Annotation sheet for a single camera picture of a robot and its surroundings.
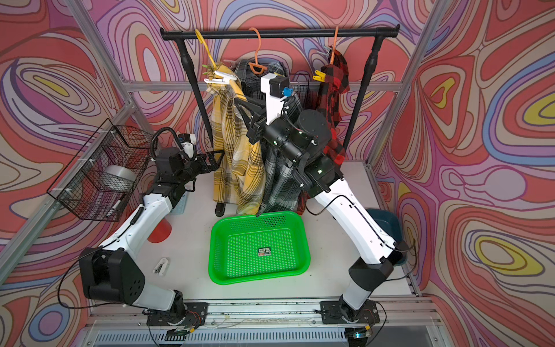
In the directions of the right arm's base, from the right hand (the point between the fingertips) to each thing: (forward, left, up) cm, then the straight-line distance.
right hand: (237, 106), depth 49 cm
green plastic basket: (-9, +3, -59) cm, 60 cm away
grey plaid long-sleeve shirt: (+4, -10, -33) cm, 34 cm away
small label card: (-11, -2, -59) cm, 60 cm away
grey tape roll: (+3, +44, -26) cm, 51 cm away
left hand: (+14, +14, -27) cm, 33 cm away
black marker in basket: (-4, +48, -33) cm, 58 cm away
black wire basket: (+4, +53, -29) cm, 61 cm away
